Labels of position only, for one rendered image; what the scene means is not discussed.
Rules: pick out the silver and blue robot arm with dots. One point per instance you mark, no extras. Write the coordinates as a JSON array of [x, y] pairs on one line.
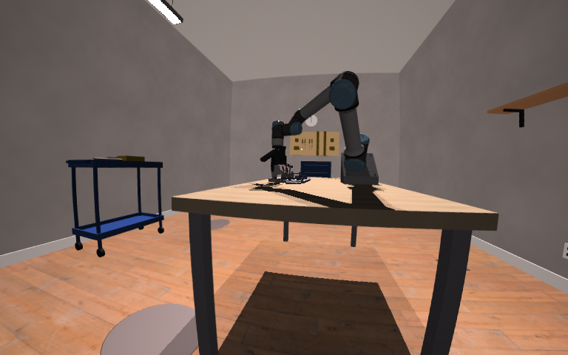
[[343, 96]]

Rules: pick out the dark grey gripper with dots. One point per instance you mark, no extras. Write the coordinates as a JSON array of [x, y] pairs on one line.
[[277, 158]]

